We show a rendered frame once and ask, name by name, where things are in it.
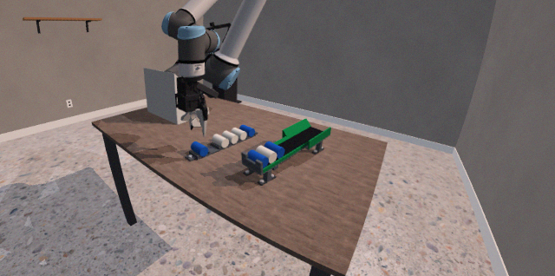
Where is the blue cylinder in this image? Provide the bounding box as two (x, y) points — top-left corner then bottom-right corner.
(239, 125), (255, 137)
(264, 141), (284, 159)
(248, 150), (269, 168)
(191, 141), (208, 156)

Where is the cream cylinder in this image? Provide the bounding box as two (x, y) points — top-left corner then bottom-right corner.
(222, 131), (238, 144)
(231, 128), (247, 140)
(256, 146), (277, 163)
(212, 134), (229, 148)

